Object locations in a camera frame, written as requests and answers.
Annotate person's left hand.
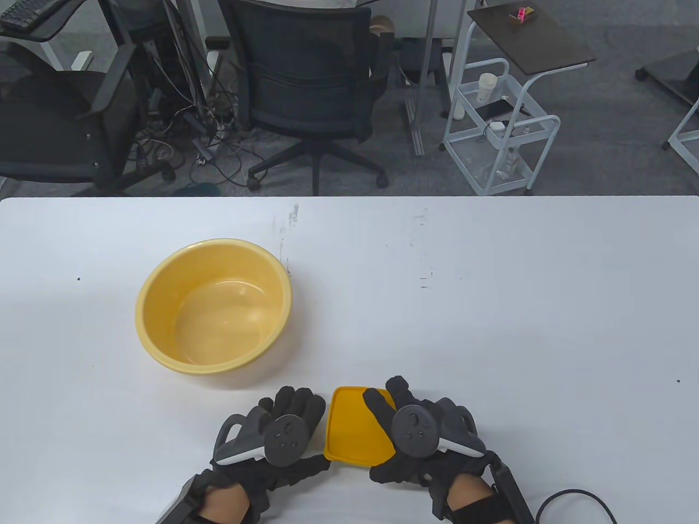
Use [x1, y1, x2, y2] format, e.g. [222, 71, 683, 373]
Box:
[199, 386, 333, 514]

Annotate person's right hand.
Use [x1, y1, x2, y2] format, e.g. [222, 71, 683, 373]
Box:
[363, 376, 495, 519]

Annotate gray hand controller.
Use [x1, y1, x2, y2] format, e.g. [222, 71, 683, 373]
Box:
[212, 413, 313, 467]
[390, 401, 487, 459]

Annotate orange plastic lid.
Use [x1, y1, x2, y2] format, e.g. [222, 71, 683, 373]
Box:
[324, 386, 396, 466]

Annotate yellow plastic basin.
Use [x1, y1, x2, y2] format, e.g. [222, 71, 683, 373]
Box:
[135, 238, 293, 376]

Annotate person's left forearm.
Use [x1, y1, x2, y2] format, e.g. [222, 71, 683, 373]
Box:
[194, 483, 252, 524]

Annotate black right wrist sensor box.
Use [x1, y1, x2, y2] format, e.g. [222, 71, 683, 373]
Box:
[488, 453, 535, 524]

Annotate black wrist sensor box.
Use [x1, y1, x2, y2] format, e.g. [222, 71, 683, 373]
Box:
[488, 453, 535, 524]
[156, 472, 206, 524]

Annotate black left wrist sensor box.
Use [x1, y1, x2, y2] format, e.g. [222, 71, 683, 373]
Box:
[156, 472, 206, 524]

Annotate black mesh office chair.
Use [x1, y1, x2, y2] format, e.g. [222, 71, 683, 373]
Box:
[217, 0, 395, 196]

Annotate white rolling cart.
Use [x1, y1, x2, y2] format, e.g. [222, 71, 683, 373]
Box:
[441, 57, 561, 196]

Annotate black phone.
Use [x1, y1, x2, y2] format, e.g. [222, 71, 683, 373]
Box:
[475, 100, 530, 120]

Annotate black computer tower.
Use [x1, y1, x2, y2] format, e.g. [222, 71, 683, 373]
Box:
[106, 0, 208, 110]

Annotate black padded office chair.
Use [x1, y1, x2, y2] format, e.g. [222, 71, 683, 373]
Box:
[0, 41, 175, 196]

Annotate dark top side table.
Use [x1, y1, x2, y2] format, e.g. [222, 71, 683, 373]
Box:
[449, 0, 596, 121]

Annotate gray desk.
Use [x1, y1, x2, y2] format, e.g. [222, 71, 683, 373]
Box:
[0, 0, 84, 72]

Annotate dark rolling platform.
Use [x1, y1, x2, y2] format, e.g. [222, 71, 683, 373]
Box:
[635, 48, 699, 104]

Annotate black keyboard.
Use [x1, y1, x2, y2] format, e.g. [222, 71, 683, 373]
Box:
[0, 0, 55, 31]

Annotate black cable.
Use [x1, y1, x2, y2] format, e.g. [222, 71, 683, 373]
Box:
[535, 490, 618, 524]

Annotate tangle of cables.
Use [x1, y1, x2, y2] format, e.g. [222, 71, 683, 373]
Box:
[131, 55, 263, 186]

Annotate aluminium post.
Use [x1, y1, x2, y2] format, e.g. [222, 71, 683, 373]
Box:
[404, 0, 443, 158]

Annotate white metal frame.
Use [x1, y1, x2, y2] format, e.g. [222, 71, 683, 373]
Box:
[662, 101, 699, 175]

